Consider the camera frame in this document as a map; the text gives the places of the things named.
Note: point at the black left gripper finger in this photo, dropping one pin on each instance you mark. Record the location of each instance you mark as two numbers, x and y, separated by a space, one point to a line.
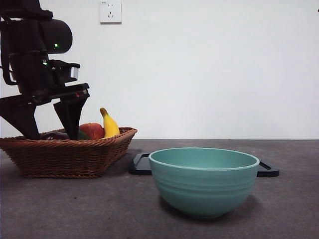
71 117
22 114

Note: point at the dark purple plum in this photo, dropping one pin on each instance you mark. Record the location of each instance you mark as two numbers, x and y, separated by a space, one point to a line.
54 136

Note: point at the teal ribbed bowl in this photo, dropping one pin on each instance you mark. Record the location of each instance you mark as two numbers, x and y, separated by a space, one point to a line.
204 189

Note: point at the green avocado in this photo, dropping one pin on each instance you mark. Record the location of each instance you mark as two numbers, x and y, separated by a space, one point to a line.
83 136

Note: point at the red yellow apple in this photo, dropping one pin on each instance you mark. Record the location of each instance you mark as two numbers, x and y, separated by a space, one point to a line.
93 130

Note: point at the yellow banana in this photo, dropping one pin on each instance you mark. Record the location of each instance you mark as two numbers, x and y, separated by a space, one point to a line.
111 127

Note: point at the brown wicker basket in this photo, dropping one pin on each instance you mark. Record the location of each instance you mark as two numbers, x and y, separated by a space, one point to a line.
62 159

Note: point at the black rectangular tray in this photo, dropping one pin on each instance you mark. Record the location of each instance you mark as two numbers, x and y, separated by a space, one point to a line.
140 169

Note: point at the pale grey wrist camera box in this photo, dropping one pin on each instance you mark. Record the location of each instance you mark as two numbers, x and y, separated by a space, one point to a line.
72 72

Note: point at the white wall socket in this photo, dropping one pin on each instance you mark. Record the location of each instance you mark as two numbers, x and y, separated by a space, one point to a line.
111 12

